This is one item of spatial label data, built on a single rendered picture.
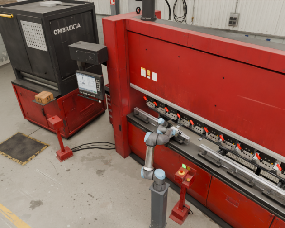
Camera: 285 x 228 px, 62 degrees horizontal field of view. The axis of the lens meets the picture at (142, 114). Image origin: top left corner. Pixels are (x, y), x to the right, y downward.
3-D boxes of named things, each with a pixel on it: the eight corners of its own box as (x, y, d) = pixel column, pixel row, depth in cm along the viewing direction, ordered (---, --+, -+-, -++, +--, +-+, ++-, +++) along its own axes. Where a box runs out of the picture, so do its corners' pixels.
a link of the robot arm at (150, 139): (152, 182, 257) (157, 135, 242) (139, 179, 261) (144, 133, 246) (155, 177, 268) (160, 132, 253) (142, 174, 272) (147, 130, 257)
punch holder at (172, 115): (167, 116, 314) (168, 105, 305) (171, 113, 319) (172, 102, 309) (176, 120, 305) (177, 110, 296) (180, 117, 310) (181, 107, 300)
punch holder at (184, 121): (178, 122, 302) (179, 111, 292) (183, 119, 306) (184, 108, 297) (188, 127, 292) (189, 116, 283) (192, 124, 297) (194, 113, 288)
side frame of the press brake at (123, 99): (115, 151, 429) (101, 17, 301) (149, 131, 477) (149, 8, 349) (124, 159, 413) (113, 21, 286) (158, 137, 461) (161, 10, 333)
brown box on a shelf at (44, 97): (31, 101, 390) (29, 94, 383) (44, 94, 408) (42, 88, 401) (43, 106, 377) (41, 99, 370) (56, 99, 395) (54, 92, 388)
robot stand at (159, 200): (160, 234, 301) (162, 195, 257) (148, 227, 309) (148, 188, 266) (167, 223, 313) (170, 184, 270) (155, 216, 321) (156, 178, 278)
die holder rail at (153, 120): (134, 113, 374) (133, 108, 369) (136, 111, 378) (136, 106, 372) (156, 127, 344) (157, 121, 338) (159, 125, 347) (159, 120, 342)
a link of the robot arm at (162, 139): (168, 137, 239) (176, 126, 285) (158, 135, 242) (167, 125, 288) (167, 148, 242) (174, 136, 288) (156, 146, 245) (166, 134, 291)
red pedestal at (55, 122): (55, 156, 421) (44, 118, 375) (68, 149, 435) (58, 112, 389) (60, 162, 409) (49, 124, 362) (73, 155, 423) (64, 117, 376)
